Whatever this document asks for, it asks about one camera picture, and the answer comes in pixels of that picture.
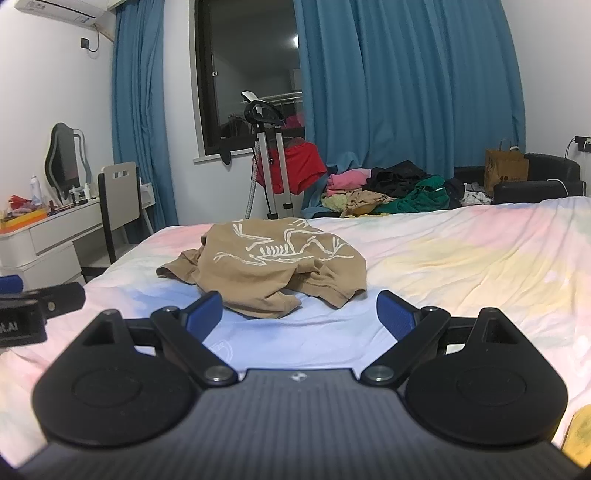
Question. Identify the white dresser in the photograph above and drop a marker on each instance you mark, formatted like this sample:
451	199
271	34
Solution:
46	235

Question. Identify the black sofa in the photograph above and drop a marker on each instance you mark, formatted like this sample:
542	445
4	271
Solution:
545	189

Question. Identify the orange box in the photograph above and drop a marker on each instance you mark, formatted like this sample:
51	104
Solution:
23	220

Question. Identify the dark navy garment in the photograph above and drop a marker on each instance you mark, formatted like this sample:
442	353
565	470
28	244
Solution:
455	191

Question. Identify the small white pump bottle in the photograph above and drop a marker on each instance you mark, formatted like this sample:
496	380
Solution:
87	191

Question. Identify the white patterned cloth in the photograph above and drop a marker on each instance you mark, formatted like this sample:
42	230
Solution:
475	196

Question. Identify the pink garment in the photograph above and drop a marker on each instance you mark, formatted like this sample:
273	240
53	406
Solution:
346	180

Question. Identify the narrow blue curtain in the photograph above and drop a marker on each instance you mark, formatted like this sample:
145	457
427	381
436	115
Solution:
138	138

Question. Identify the black garment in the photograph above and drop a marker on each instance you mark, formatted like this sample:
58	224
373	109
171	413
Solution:
397	177

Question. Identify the tan crumpled garment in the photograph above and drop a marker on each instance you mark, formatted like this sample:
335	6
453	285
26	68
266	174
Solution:
364	201

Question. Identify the blue garment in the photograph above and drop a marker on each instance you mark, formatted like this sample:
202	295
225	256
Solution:
318	212

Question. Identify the wavy vanity mirror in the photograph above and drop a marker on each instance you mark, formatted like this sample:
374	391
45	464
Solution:
62	161

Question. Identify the black wall plug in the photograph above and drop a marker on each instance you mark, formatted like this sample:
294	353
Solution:
85	43

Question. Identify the bed with pastel sheet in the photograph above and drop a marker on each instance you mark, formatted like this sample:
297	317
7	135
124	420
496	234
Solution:
461	277

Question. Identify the yellow-green garment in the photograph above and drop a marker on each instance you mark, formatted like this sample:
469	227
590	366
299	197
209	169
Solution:
332	203

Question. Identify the wide blue curtain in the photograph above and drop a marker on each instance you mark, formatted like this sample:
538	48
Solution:
406	92

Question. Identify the dark window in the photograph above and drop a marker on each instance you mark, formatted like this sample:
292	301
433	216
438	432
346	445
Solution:
244	69

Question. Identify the red garment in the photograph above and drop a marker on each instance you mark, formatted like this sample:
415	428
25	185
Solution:
300	166

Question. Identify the yellow cloth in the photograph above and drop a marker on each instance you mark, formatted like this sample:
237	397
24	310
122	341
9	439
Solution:
579	438

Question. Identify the black and beige chair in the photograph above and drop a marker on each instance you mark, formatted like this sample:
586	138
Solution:
120	194

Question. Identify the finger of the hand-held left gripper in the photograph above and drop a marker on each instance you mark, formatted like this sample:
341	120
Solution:
64	296
10	283

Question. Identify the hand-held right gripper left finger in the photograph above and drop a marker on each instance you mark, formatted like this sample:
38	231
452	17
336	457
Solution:
207	310

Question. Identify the white air conditioner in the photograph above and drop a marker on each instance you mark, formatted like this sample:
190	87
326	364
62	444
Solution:
60	9

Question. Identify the red item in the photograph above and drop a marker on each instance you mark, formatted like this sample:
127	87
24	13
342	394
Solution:
18	201

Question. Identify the wall power outlet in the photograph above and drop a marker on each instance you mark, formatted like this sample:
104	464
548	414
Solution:
582	143

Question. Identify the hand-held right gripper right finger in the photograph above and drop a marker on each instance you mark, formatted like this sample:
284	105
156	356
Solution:
395	313

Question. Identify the green garment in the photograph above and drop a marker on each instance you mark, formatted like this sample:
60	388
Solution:
425	198

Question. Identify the cardboard box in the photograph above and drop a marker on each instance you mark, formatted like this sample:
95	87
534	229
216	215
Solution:
505	168

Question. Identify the garment steamer stand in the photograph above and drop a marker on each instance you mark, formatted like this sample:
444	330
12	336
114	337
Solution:
272	161

